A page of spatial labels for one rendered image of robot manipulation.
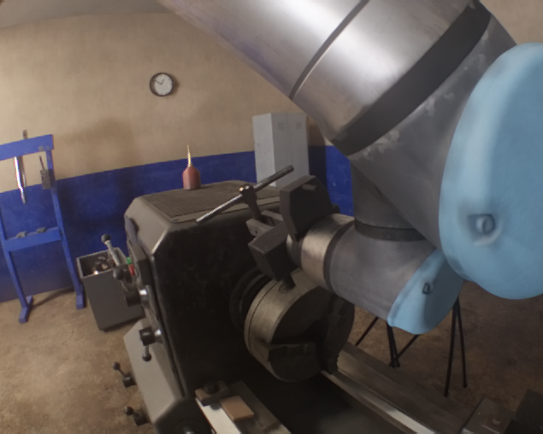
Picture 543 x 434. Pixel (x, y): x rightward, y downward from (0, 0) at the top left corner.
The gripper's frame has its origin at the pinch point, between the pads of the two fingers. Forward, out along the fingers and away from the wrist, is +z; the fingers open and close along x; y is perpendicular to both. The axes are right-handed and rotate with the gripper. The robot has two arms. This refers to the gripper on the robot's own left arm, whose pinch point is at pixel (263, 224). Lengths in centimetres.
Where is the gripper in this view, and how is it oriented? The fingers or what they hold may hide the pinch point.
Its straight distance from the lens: 51.7
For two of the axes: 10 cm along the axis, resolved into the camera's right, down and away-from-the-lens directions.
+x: 7.9, -4.9, 3.6
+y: 3.6, 8.6, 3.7
